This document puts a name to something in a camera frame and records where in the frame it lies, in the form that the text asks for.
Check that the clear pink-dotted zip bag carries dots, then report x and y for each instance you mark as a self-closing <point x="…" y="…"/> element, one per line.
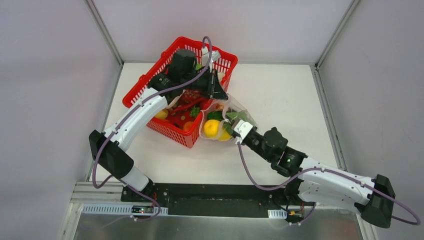
<point x="217" y="111"/>

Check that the orange tangerine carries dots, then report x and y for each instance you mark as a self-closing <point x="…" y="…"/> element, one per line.
<point x="187" y="126"/>

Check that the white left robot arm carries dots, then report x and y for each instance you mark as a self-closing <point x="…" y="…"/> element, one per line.
<point x="108" y="148"/>

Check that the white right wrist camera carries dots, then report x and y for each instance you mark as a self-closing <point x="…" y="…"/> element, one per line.
<point x="250" y="127"/>

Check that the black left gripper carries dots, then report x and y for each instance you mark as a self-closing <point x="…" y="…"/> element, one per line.
<point x="213" y="84"/>

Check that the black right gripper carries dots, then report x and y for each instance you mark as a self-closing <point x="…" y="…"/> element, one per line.
<point x="234" y="124"/>

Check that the purple red grape bunch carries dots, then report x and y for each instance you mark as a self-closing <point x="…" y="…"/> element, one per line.
<point x="189" y="96"/>

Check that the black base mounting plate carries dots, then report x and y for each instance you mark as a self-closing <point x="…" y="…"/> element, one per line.
<point x="219" y="200"/>

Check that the orange yellow fruit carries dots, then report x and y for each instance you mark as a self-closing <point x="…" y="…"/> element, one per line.
<point x="162" y="115"/>

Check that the yellow lemon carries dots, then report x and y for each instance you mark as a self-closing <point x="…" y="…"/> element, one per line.
<point x="211" y="128"/>
<point x="225" y="136"/>

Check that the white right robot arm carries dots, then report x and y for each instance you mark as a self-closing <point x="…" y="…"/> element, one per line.
<point x="315" y="182"/>

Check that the green romaine leaf bunch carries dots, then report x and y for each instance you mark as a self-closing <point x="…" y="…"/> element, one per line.
<point x="244" y="115"/>

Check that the red plastic basket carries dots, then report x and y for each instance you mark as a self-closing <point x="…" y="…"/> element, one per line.
<point x="172" y="128"/>

